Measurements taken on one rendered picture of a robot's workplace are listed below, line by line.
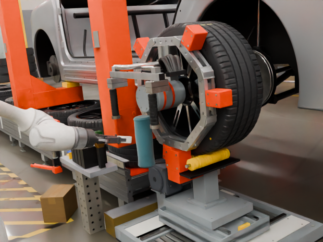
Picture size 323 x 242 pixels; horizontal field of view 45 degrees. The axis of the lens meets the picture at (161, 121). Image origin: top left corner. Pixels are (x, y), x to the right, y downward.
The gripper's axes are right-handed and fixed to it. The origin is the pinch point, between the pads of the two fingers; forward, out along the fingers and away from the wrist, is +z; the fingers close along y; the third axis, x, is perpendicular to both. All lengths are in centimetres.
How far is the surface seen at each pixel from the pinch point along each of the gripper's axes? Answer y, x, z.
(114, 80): 20.1, -26.0, 4.8
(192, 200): 7, 33, 55
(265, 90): -16, -30, 77
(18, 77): 237, -27, 40
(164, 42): 3.0, -45.9, 19.2
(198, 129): -16.8, -7.8, 27.9
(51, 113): 214, 4, 65
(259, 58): -12, -47, 73
